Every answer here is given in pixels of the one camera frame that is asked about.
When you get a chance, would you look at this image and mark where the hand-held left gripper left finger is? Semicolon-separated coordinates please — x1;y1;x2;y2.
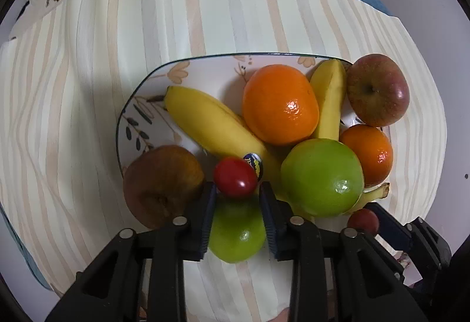
44;182;217;322

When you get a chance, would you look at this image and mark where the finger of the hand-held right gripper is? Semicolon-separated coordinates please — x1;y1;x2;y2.
366;202;415;254

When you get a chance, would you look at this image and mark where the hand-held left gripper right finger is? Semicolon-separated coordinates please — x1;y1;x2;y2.
259;182;428;322

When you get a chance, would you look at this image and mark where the green apple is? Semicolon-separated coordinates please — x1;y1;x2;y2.
209;195;267;264
280;138;365;218

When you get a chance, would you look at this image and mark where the small red plum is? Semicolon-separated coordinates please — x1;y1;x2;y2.
347;208;380;236

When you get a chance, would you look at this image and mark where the yellow banana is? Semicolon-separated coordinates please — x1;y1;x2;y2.
309;58;348;141
343;182;391;216

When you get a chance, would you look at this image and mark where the red tomato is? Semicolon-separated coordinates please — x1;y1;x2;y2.
214;157;259;199

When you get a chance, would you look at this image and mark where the brown pear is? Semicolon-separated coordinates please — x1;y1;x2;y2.
123;145;205;229

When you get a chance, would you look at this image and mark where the small orange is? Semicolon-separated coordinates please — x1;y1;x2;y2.
338;124;394;187

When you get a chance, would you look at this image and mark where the large orange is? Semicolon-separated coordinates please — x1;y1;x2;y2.
242;64;320;146

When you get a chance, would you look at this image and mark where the white leaf print plate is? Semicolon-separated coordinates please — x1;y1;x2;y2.
116;54;393;198

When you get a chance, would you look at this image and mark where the red apple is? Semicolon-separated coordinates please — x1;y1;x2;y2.
347;53;410;127

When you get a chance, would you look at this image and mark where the banana with blue sticker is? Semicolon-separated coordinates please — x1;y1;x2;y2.
163;86;285;198

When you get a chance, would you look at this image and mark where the teal bed sheet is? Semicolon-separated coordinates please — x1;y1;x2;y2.
0;202;56;291

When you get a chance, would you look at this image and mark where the striped cream blanket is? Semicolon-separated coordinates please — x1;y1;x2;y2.
0;0;452;322

